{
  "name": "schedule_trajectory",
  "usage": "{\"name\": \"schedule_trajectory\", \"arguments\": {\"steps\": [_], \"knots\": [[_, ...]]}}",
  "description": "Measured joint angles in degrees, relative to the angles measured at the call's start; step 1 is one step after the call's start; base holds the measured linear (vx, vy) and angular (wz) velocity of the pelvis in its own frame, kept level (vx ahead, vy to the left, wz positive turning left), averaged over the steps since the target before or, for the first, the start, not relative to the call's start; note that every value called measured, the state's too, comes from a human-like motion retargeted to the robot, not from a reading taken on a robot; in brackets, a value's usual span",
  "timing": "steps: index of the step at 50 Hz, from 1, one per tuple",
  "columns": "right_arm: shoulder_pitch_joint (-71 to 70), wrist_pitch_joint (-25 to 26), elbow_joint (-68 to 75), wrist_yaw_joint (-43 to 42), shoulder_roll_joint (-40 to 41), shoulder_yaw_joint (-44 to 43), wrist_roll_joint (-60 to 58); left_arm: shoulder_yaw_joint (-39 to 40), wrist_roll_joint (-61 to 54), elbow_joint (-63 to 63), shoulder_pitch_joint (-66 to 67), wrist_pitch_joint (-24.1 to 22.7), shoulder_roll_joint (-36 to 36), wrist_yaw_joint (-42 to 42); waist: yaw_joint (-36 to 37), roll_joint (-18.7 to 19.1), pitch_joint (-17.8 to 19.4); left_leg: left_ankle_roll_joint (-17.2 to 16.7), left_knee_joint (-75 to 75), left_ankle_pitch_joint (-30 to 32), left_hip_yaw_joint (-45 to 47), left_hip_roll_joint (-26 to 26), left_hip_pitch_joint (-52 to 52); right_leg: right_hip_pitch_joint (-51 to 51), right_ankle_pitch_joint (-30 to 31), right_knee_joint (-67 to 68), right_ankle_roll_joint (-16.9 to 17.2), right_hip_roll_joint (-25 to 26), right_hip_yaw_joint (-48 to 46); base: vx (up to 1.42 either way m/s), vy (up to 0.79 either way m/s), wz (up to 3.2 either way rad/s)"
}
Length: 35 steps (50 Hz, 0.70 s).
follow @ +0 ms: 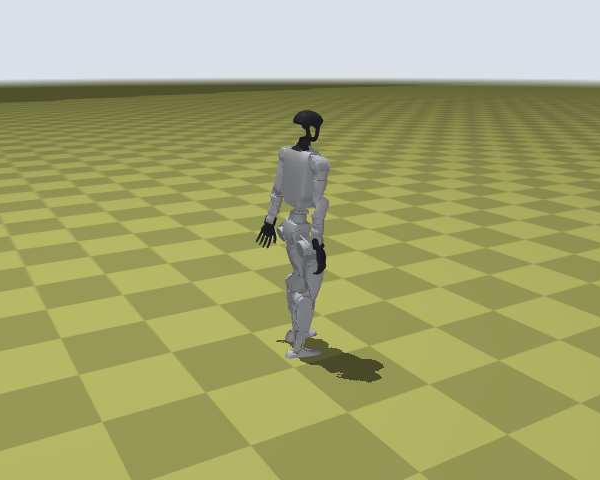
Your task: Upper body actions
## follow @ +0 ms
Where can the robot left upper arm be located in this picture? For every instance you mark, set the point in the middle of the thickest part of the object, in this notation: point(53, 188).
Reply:
point(278, 184)

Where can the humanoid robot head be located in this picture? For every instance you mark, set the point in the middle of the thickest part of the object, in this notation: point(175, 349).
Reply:
point(307, 118)

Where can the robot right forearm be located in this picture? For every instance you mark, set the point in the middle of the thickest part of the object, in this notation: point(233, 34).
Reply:
point(318, 217)

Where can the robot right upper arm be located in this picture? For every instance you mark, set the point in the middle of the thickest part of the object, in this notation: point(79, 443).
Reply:
point(320, 167)

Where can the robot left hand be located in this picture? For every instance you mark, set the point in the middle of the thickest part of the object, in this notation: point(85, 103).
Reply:
point(268, 230)

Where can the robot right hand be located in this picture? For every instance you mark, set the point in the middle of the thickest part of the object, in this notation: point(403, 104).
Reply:
point(320, 256)

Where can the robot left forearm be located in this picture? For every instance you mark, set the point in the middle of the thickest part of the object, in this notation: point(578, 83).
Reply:
point(275, 204)

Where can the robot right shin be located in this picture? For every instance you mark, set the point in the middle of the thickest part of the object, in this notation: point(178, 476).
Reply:
point(302, 317)

